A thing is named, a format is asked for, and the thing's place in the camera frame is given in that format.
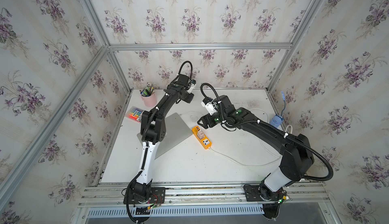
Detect pens in cup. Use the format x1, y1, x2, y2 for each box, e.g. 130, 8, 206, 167
140, 83, 154, 97

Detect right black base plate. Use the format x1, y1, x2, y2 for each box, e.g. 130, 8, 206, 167
243, 183, 287, 203

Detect silver laptop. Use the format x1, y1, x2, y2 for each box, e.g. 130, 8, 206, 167
155, 113, 192, 159

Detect pink pen cup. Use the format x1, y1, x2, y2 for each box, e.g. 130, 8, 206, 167
141, 92, 157, 108

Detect white power strip cord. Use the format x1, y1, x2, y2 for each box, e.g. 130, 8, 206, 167
208, 147, 282, 167

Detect aluminium mounting rail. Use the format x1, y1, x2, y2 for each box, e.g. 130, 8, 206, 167
77, 181, 330, 207

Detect orange power strip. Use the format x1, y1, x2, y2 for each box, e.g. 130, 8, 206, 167
191, 126, 212, 150

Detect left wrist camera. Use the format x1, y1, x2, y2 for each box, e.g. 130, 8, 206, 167
187, 79, 197, 93

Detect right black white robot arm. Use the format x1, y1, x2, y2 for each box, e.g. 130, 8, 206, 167
198, 91, 334, 205

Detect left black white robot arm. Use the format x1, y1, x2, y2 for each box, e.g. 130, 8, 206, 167
124, 61, 196, 205

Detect white charger adapter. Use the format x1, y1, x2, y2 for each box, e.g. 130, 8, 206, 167
197, 130, 205, 140

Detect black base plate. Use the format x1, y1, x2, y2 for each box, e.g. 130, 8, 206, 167
243, 183, 287, 203
121, 187, 166, 205

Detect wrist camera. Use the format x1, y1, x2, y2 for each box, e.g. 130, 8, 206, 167
187, 79, 197, 93
201, 99, 218, 116

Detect colourful sticky note pad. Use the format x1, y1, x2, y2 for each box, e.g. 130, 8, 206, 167
125, 106, 144, 123

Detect white lamp usb cable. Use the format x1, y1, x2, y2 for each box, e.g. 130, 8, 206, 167
249, 108, 271, 124

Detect white charger cable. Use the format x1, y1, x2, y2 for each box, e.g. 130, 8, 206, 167
179, 111, 203, 124

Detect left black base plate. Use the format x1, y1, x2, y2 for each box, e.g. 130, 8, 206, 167
121, 187, 166, 205

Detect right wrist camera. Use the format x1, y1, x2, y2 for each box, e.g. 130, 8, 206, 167
201, 99, 218, 116

